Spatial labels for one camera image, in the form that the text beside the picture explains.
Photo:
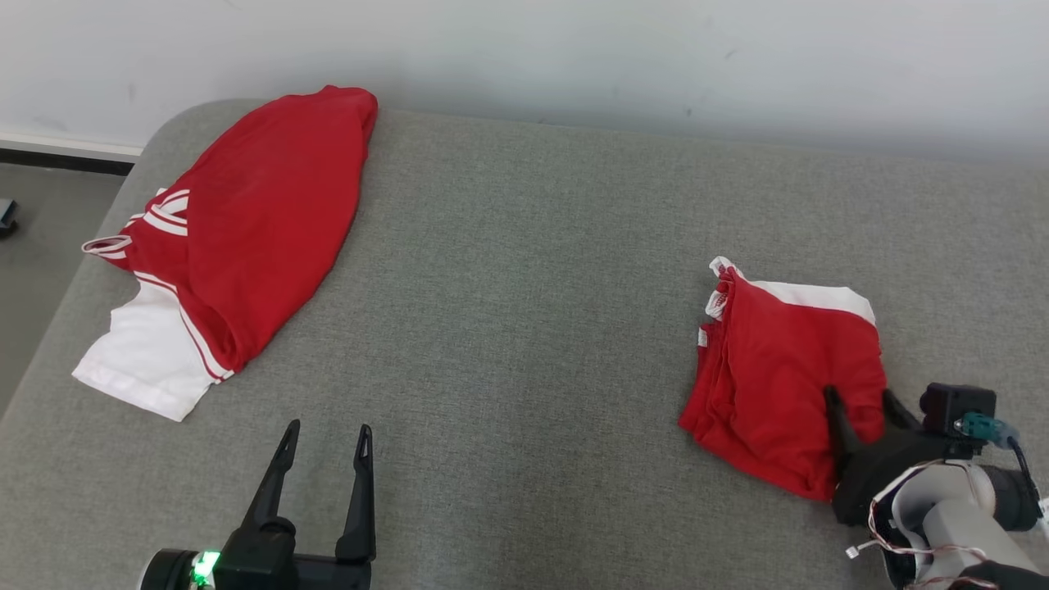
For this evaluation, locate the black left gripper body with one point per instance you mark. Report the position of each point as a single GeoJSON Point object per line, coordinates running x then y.
{"type": "Point", "coordinates": [262, 561]}

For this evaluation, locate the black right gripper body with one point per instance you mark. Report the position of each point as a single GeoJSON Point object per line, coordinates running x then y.
{"type": "Point", "coordinates": [877, 471]}

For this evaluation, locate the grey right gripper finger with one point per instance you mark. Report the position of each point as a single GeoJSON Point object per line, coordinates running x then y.
{"type": "Point", "coordinates": [897, 418]}
{"type": "Point", "coordinates": [842, 434]}

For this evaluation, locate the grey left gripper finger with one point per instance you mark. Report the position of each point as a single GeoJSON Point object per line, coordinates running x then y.
{"type": "Point", "coordinates": [270, 483]}
{"type": "Point", "coordinates": [361, 508]}

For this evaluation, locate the red shorts with white band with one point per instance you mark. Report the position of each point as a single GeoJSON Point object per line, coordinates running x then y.
{"type": "Point", "coordinates": [762, 385]}

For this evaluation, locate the red and white jersey shirt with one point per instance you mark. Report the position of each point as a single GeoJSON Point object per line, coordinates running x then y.
{"type": "Point", "coordinates": [262, 221]}

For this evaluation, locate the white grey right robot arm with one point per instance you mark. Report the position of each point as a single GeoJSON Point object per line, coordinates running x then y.
{"type": "Point", "coordinates": [951, 516]}

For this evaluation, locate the dark floor object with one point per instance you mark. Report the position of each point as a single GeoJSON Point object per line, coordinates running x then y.
{"type": "Point", "coordinates": [6, 217]}

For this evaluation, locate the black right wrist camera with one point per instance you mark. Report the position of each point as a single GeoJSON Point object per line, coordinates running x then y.
{"type": "Point", "coordinates": [951, 406]}

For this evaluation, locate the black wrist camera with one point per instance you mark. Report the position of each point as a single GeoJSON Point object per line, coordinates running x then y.
{"type": "Point", "coordinates": [164, 572]}
{"type": "Point", "coordinates": [951, 406]}

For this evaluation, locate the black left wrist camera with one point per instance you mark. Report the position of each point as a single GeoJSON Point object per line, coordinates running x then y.
{"type": "Point", "coordinates": [164, 572]}

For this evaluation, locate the dark wall baseboard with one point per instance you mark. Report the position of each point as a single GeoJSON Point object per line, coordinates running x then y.
{"type": "Point", "coordinates": [65, 154]}

